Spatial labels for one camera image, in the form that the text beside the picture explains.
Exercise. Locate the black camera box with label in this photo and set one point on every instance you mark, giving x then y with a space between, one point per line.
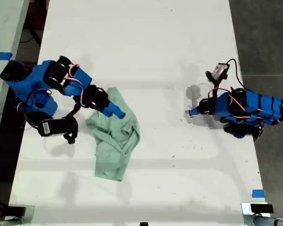
54 127

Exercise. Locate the metal table clamp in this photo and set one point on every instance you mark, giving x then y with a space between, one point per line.
257 209
21 212

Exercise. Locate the metal tube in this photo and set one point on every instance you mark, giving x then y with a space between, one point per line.
273 221

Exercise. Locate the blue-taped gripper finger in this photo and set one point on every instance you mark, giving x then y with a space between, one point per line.
108 111
196 109
194 114
118 108

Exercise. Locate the pale green T-shirt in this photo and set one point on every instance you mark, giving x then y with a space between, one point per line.
113 146

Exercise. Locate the blue tape strip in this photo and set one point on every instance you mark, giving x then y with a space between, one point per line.
258 193
1 56

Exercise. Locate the silver black camera box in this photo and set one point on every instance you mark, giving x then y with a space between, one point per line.
218 70

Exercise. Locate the black camera stalk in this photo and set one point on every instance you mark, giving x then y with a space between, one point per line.
217 85
73 111

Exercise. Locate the small black clip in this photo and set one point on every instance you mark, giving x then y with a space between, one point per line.
143 223

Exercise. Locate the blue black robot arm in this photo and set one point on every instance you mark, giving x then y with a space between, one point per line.
261 106
35 77

